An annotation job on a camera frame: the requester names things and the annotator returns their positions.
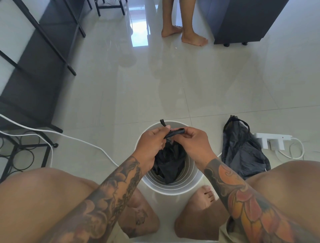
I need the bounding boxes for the person's left hand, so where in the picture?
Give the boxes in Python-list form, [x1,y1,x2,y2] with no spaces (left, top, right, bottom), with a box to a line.
[132,124,173,173]

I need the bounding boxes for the person's right hand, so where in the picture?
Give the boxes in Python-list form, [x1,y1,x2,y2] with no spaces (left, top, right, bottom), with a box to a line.
[172,126,218,171]

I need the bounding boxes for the black trash bag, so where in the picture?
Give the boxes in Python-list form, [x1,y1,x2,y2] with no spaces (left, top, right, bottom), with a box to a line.
[152,119,191,185]

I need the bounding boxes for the person's left forearm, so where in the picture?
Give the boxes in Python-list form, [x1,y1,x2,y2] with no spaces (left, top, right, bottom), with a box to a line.
[41,155,151,243]

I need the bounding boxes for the person's right forearm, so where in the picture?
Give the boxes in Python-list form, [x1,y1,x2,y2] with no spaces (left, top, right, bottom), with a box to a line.
[197,158,320,243]

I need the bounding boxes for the white round trash bin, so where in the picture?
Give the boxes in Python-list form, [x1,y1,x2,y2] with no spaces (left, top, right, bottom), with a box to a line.
[136,121,205,196]

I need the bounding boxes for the crumpled black plastic bag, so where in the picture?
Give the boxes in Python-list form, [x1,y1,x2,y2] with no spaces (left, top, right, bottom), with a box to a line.
[221,115,272,180]

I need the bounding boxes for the white power strip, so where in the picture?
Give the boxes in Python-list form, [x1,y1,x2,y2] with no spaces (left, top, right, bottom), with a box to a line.
[252,132,293,151]

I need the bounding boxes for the person's leg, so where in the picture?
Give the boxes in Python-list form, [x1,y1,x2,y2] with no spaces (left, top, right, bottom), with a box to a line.
[180,0,209,47]
[174,160,320,243]
[0,167,161,243]
[161,0,183,38]

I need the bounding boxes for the beige shorts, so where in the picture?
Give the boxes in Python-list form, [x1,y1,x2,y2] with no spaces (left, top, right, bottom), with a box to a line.
[218,217,242,243]

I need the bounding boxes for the person's right leg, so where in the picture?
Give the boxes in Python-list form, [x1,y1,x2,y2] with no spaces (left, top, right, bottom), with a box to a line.
[174,160,320,243]

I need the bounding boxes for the black cabinet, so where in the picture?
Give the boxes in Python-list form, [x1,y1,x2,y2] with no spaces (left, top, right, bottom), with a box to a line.
[199,0,289,47]

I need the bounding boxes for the black chair legs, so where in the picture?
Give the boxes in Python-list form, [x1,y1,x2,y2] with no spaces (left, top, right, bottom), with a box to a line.
[86,0,128,17]

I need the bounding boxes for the person's left leg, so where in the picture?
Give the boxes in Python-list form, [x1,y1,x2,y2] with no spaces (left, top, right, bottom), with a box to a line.
[0,167,161,243]

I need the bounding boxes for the long white cable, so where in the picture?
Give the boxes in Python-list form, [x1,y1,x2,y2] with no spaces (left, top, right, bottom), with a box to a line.
[0,114,120,167]

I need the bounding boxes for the white power strip cable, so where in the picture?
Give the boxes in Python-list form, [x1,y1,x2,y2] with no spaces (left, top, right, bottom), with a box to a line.
[285,137,304,160]

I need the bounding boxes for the thin white cable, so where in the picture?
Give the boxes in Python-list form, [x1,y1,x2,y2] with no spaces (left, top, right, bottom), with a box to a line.
[0,130,54,173]

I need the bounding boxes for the black metal wire rack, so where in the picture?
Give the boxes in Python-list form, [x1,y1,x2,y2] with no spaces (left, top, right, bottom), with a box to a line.
[0,130,59,184]

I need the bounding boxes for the black metal frame table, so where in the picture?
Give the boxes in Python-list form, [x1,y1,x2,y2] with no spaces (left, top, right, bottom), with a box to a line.
[0,0,87,134]

